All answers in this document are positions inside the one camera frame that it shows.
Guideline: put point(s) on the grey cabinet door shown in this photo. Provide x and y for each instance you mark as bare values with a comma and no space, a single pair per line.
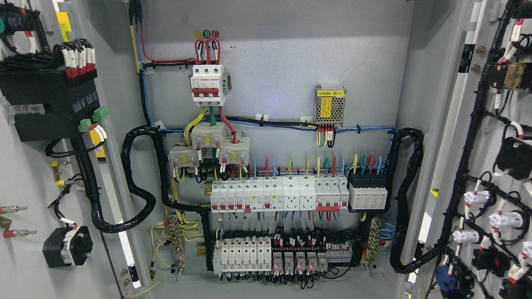
112,270
479,241

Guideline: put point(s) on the grey current transformers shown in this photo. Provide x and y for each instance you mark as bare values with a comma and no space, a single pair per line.
211,139

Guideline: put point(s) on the white circuit breaker row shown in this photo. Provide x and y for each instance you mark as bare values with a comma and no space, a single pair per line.
283,193

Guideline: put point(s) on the metal mesh power supply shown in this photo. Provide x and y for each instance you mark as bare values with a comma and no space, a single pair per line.
329,105

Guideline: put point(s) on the red white main breaker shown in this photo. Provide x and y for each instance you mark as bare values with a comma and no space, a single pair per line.
209,85

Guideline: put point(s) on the lower white breaker row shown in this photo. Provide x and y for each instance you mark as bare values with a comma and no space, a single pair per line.
249,255

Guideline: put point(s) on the black surge protector block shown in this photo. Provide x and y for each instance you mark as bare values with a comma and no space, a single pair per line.
367,192

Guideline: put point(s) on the relay terminal row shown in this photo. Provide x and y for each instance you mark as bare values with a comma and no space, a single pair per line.
298,252

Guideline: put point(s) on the black digital power meter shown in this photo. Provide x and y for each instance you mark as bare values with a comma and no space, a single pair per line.
48,104

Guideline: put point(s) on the white rotary selector switch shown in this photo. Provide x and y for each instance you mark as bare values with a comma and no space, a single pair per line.
67,246

